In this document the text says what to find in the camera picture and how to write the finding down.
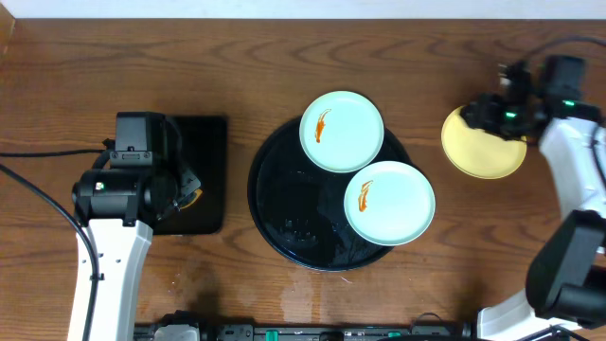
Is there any light blue plate top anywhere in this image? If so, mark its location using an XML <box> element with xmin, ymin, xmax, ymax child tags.
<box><xmin>299</xmin><ymin>91</ymin><xmax>384</xmax><ymax>173</ymax></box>

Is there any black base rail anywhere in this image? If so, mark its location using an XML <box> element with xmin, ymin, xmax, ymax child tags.
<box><xmin>133</xmin><ymin>311</ymin><xmax>475</xmax><ymax>341</ymax></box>

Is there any black rectangular tray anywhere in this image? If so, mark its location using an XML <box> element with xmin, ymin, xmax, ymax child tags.
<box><xmin>154</xmin><ymin>116</ymin><xmax>227</xmax><ymax>236</ymax></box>

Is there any light blue plate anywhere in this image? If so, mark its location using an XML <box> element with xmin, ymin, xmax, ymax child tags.
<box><xmin>343</xmin><ymin>161</ymin><xmax>436</xmax><ymax>246</ymax></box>
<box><xmin>299</xmin><ymin>91</ymin><xmax>384</xmax><ymax>173</ymax></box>

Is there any yellow plate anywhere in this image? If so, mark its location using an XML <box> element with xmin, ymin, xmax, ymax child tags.
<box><xmin>440</xmin><ymin>107</ymin><xmax>527</xmax><ymax>180</ymax></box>

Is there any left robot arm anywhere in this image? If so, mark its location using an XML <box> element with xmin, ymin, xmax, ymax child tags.
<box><xmin>68</xmin><ymin>112</ymin><xmax>202</xmax><ymax>340</ymax></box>

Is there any round black tray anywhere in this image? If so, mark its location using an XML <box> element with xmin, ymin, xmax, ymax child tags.
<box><xmin>247</xmin><ymin>117</ymin><xmax>392</xmax><ymax>272</ymax></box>

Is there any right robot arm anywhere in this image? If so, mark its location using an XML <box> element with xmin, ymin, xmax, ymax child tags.
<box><xmin>461</xmin><ymin>55</ymin><xmax>605</xmax><ymax>340</ymax></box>

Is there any orange green sponge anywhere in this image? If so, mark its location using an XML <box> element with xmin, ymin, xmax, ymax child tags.
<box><xmin>180</xmin><ymin>188</ymin><xmax>203</xmax><ymax>209</ymax></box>

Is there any light blue plate right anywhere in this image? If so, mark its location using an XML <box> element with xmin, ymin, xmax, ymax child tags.
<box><xmin>343</xmin><ymin>161</ymin><xmax>436</xmax><ymax>246</ymax></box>

